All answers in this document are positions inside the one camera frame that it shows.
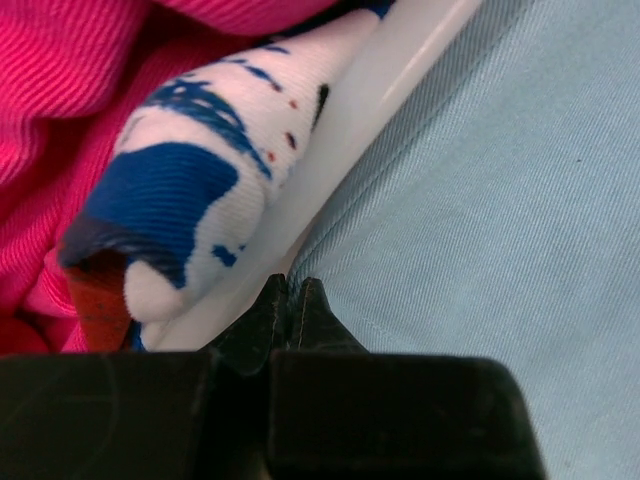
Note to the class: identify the light blue trousers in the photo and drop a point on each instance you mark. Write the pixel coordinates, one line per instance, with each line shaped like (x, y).
(497, 215)

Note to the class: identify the pink garment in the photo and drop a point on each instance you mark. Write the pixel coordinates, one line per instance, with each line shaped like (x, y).
(72, 72)

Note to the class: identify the blue white patterned garment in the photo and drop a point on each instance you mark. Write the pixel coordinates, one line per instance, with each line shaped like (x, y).
(193, 171)

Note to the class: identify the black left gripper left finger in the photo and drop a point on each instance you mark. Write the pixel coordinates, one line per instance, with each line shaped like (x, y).
(167, 415)

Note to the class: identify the white plastic laundry basket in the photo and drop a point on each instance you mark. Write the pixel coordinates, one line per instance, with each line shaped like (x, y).
(407, 44)

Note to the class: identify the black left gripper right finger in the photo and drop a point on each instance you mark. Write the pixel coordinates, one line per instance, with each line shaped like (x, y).
(338, 411)

